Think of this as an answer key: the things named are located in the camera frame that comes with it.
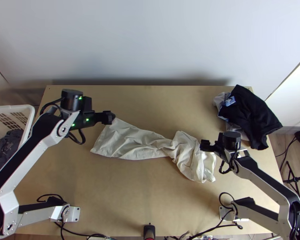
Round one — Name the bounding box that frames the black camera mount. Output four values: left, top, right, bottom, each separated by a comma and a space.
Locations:
143, 223, 156, 240

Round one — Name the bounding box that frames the black cable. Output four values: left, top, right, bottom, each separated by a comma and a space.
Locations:
219, 192, 238, 216
69, 128, 86, 145
218, 150, 240, 174
36, 194, 66, 204
190, 220, 243, 238
37, 98, 64, 116

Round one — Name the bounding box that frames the white laundry basket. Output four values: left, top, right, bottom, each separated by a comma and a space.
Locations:
0, 104, 36, 180

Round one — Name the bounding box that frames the grey garment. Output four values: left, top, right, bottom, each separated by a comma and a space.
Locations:
0, 130, 24, 177

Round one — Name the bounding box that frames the heap of clothes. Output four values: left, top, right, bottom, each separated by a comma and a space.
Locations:
212, 84, 284, 151

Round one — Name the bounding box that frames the black tripod stand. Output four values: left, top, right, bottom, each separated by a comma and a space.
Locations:
282, 160, 300, 198

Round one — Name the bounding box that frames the white t-shirt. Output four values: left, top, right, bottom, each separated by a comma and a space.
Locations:
90, 117, 217, 184

